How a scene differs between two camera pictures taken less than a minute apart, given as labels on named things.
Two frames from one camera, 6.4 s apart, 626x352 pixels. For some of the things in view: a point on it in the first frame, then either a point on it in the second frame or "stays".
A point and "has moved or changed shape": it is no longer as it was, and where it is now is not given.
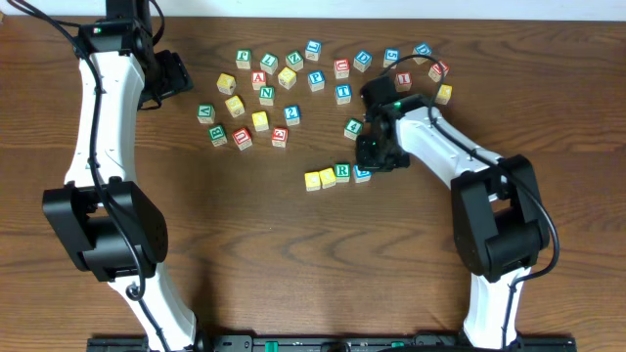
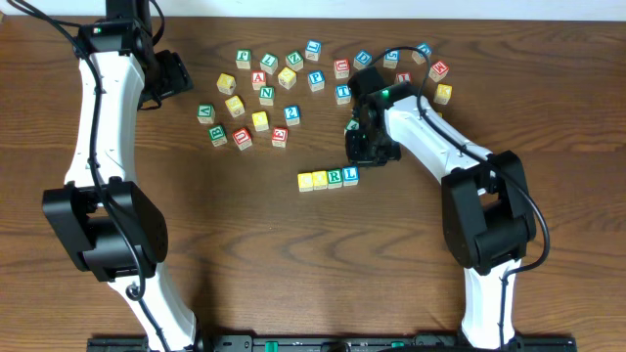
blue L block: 361,175 to 350,176
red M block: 434,72 stays
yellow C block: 312,181 has moved or changed shape
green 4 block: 352,129 stays
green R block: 342,172 to 335,178
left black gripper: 175,74 stays
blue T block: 343,94 stays
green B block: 217,135 stays
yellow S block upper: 287,77 stays
